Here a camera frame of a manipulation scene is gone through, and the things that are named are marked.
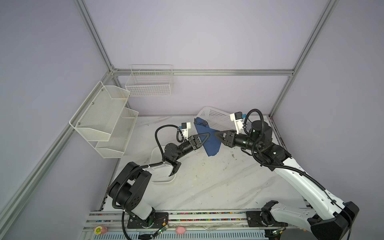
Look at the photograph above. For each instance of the pink green toy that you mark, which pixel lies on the pink green toy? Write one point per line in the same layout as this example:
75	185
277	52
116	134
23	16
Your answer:
100	230

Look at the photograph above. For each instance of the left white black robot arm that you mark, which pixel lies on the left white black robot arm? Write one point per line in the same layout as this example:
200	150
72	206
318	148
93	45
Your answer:
129	187

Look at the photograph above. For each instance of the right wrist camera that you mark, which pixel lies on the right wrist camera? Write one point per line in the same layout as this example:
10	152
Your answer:
238	119

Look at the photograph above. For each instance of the blue paper napkin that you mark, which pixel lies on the blue paper napkin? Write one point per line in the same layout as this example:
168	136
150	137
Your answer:
212	145

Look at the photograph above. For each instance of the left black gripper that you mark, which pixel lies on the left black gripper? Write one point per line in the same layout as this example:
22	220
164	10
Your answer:
196	144

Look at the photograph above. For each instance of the white two-tier mesh shelf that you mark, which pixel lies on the white two-tier mesh shelf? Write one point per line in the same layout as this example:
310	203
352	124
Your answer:
105	122

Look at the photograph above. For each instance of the aluminium frame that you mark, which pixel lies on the aluminium frame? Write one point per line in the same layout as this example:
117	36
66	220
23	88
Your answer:
50	61

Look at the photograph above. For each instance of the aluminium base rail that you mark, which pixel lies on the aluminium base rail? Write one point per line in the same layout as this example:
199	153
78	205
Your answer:
200	225

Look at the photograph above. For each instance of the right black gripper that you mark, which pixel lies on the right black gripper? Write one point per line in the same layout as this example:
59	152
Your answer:
228	138

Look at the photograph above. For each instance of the white perforated plastic basket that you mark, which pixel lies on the white perforated plastic basket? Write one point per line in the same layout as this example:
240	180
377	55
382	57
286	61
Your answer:
217	119

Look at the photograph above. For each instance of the white rectangular plastic tray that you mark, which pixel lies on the white rectangular plastic tray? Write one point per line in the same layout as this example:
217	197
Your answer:
160	174

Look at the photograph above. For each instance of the pink round toy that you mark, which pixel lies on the pink round toy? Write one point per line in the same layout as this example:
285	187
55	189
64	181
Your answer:
180	230

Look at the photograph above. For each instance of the white wire wall basket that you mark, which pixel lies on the white wire wall basket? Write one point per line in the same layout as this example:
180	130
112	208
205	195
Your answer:
150	80

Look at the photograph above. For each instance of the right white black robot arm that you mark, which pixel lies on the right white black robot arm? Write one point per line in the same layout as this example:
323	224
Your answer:
330	218

